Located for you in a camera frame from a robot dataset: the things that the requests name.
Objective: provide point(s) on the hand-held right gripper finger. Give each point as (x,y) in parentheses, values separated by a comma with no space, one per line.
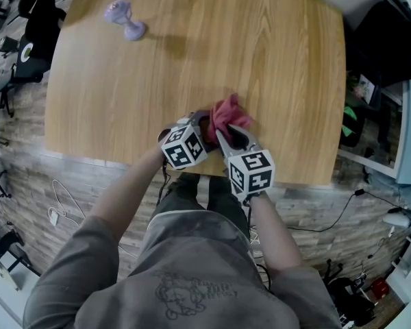
(222,142)
(245,134)

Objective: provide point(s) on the dark grey trousers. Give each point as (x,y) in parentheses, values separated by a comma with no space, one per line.
(200,194)

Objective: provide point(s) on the black bag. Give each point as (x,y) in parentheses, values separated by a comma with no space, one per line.
(351,296)

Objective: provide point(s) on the grey printed t-shirt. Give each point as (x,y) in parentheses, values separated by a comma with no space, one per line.
(178,276)

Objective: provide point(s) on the black office chair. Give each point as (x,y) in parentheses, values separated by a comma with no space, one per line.
(41,26)

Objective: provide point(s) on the small purple desk fan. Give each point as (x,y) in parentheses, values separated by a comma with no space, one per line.
(134,31)

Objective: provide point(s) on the green paper piece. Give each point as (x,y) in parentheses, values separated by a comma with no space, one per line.
(350,112)

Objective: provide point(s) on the red cloth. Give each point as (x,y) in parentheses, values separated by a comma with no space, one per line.
(222,117)

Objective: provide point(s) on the person's left forearm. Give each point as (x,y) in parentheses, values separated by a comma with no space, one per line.
(130,190)

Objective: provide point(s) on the white power adapter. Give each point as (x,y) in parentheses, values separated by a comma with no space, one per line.
(53,217)

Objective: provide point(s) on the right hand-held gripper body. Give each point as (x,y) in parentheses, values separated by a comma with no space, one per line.
(251,171)

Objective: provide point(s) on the red container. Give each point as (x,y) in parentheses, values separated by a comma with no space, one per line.
(380,287)

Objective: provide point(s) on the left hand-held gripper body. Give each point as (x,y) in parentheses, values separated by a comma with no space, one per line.
(183,146)

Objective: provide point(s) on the white device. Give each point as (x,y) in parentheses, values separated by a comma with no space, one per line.
(397,220)

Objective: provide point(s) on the person's right forearm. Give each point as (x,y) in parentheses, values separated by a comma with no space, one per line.
(275,231)

